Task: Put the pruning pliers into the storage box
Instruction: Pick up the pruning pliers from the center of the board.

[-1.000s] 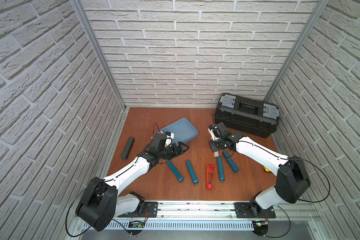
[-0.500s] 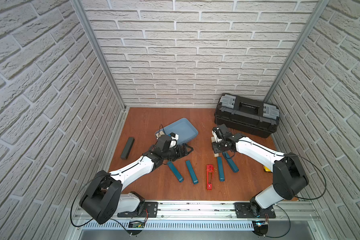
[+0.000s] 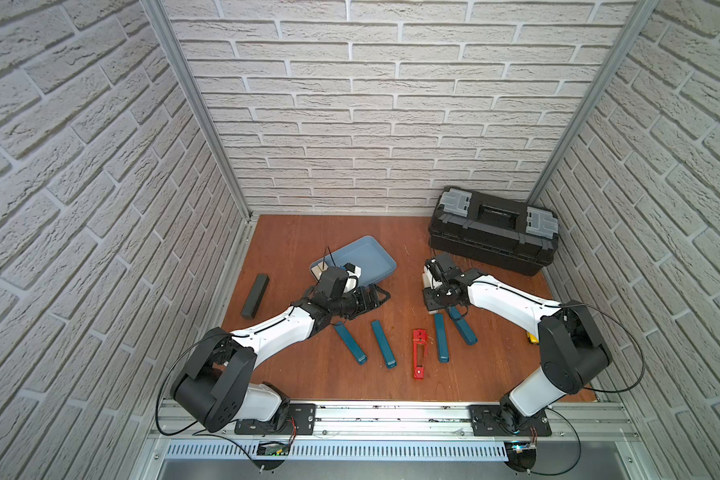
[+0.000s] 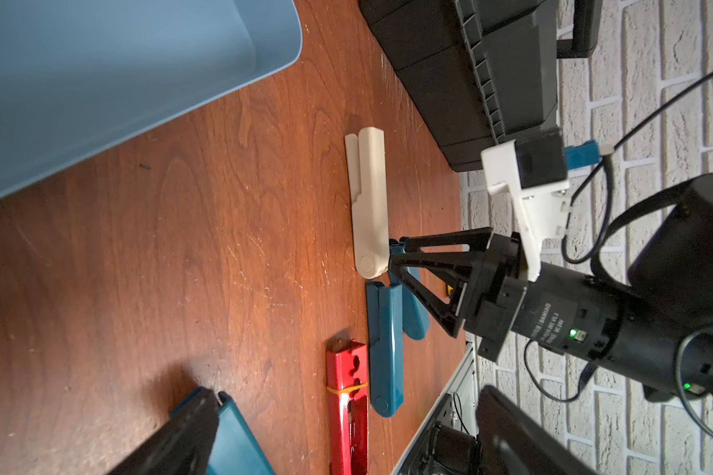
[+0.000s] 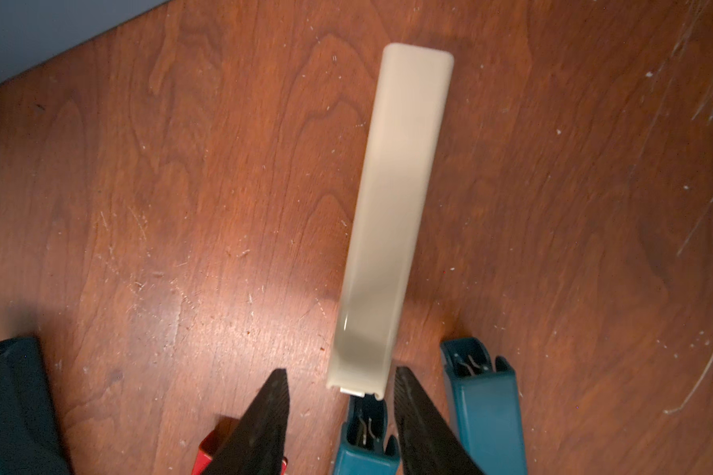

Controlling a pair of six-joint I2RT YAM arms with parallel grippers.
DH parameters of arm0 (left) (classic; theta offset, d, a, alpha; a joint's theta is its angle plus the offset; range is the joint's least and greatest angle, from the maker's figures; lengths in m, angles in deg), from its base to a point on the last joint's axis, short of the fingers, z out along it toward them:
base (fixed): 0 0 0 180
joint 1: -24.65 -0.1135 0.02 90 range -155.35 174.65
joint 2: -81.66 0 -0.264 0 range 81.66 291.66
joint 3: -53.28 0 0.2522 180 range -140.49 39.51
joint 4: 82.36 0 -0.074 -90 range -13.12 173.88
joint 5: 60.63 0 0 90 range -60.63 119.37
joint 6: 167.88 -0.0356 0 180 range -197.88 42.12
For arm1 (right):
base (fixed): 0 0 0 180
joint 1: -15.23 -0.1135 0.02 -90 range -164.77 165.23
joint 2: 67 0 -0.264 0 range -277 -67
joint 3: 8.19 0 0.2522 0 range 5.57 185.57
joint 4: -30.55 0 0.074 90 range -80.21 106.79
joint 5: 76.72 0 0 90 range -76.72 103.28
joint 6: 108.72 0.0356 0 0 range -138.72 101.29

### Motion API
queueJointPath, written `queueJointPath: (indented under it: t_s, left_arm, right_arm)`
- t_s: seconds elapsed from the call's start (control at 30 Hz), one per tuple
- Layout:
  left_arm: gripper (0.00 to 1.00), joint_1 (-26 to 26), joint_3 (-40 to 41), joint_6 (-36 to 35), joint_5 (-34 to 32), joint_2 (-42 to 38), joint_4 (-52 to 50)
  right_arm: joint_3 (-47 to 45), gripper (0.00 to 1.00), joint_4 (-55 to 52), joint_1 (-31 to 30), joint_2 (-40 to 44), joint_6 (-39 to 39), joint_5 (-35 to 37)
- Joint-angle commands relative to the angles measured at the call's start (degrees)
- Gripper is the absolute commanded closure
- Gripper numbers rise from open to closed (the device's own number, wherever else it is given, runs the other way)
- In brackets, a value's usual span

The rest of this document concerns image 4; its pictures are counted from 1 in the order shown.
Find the teal pliers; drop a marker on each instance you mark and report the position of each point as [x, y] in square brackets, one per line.
[416, 320]
[235, 449]
[385, 349]

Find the blue plastic storage tray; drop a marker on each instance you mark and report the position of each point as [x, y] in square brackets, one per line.
[79, 77]

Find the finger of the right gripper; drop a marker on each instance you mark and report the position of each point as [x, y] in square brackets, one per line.
[183, 445]
[511, 443]

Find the teal pliers far right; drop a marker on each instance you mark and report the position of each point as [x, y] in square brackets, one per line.
[416, 320]

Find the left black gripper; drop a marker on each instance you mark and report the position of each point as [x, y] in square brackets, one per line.
[485, 302]

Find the red pliers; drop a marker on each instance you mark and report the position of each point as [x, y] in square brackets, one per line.
[347, 402]

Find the black plastic toolbox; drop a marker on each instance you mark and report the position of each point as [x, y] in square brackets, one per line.
[480, 73]

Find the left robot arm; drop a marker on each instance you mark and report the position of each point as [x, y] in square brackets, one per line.
[655, 328]

